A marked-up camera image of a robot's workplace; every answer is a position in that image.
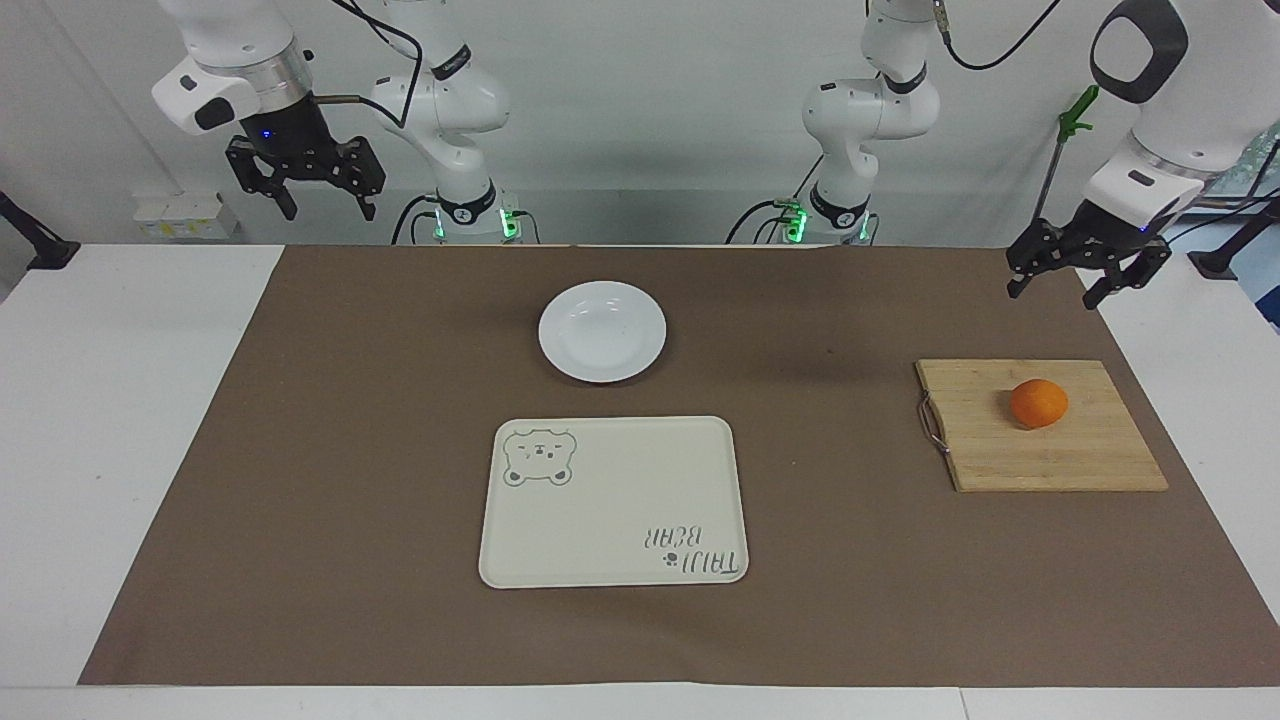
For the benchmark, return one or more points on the metal rod with green clamp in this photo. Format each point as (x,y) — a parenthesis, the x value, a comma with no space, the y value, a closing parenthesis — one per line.
(1078,110)

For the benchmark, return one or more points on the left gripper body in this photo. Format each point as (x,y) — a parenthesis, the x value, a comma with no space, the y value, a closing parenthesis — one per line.
(1112,238)

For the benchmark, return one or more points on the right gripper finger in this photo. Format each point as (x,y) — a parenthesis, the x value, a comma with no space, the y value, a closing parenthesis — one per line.
(365,170)
(255,172)

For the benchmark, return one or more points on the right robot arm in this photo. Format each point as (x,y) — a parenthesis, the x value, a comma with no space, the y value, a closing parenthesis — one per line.
(455,100)

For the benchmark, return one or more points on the cream tray with bear print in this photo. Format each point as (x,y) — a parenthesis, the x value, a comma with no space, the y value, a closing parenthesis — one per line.
(615,505)

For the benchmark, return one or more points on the black stand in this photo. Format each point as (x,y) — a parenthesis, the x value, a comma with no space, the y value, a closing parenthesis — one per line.
(1225,262)
(40,250)

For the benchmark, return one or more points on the white round plate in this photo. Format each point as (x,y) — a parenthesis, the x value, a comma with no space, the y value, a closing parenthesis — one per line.
(602,332)

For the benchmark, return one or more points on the wooden cutting board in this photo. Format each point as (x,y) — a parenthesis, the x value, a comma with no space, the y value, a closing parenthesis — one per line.
(1040,455)

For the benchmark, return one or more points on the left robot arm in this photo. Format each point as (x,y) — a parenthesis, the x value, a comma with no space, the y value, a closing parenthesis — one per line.
(870,110)

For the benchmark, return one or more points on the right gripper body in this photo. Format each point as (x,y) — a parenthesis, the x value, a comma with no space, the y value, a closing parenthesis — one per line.
(288,135)

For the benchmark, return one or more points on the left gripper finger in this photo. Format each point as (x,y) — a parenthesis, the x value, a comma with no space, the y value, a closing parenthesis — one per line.
(1135,270)
(1040,250)

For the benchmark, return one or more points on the orange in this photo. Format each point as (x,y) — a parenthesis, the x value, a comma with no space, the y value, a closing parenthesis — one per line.
(1039,403)

